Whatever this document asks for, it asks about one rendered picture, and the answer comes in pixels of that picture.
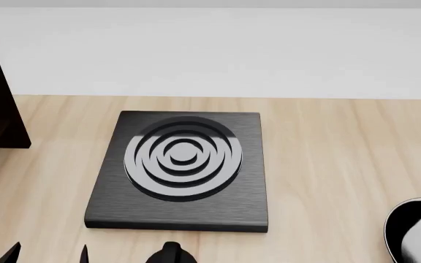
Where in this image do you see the black frying pan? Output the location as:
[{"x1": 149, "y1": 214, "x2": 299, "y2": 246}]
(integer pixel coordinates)
[{"x1": 383, "y1": 196, "x2": 421, "y2": 263}]

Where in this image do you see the black stove burner plate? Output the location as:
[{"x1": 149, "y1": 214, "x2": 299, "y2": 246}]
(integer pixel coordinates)
[{"x1": 84, "y1": 110, "x2": 271, "y2": 235}]

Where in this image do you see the round grey ringed burner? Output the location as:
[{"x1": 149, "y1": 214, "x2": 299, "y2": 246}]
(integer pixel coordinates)
[{"x1": 123, "y1": 115, "x2": 243, "y2": 203}]

